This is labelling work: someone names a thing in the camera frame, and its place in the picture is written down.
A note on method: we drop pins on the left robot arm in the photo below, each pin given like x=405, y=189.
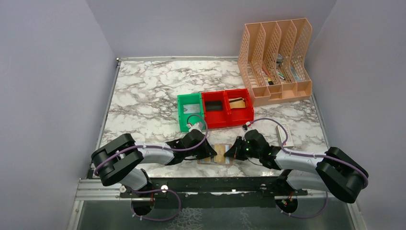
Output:
x=116, y=162

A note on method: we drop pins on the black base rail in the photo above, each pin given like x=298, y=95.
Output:
x=214, y=192

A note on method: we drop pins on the items in organizer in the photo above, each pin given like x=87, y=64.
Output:
x=277, y=69

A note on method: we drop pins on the white small box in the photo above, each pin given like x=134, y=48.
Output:
x=283, y=133

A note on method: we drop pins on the gold credit card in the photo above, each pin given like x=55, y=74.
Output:
x=220, y=150

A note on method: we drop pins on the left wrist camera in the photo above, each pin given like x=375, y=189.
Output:
x=197, y=126

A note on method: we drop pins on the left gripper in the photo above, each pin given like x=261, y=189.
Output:
x=208, y=151

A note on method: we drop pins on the black cards stack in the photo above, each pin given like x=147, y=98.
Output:
x=213, y=106

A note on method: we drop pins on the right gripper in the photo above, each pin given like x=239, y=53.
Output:
x=234, y=152

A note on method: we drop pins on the green plastic bin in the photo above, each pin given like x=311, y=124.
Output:
x=184, y=119

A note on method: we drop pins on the silver card in green bin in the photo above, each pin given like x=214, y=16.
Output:
x=191, y=108

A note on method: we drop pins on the gold cards stack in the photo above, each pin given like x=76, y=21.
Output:
x=237, y=103

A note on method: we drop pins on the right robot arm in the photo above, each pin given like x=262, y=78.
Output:
x=332, y=171

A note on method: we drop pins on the peach file organizer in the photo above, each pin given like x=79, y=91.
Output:
x=287, y=37

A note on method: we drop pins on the red plastic bin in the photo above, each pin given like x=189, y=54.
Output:
x=239, y=116
x=215, y=119

